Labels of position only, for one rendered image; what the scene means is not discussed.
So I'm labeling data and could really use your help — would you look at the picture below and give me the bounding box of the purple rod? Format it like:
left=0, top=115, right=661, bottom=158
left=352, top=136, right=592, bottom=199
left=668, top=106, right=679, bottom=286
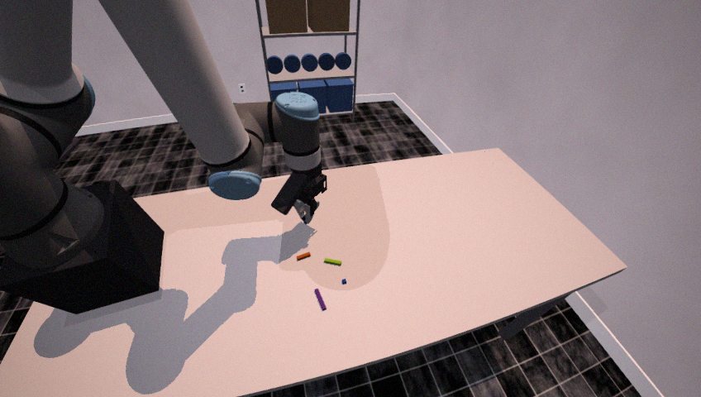
left=315, top=288, right=327, bottom=311

